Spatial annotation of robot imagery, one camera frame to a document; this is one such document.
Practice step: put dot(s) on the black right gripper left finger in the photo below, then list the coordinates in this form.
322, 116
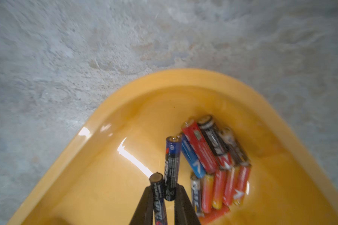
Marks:
143, 214

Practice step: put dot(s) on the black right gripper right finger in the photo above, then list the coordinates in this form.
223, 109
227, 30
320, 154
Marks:
184, 211

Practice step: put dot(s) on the blue black AAA battery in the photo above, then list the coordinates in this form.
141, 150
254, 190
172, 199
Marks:
171, 169

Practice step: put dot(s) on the blue battery in box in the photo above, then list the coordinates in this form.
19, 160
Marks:
191, 157

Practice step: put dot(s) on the red battery in box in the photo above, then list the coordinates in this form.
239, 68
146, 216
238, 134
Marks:
198, 143

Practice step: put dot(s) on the yellow plastic storage box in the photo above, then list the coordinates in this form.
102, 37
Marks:
102, 176

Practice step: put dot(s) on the silver black battery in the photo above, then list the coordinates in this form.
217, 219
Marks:
196, 194

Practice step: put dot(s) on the red orange battery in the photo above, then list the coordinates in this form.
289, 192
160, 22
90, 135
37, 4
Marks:
207, 192

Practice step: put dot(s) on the red white battery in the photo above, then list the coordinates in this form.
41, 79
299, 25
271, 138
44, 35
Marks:
241, 186

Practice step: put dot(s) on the dark grey battery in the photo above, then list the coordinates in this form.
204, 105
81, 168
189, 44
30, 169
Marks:
237, 153

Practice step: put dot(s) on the black red battery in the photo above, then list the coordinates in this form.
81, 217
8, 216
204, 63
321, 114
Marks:
210, 131

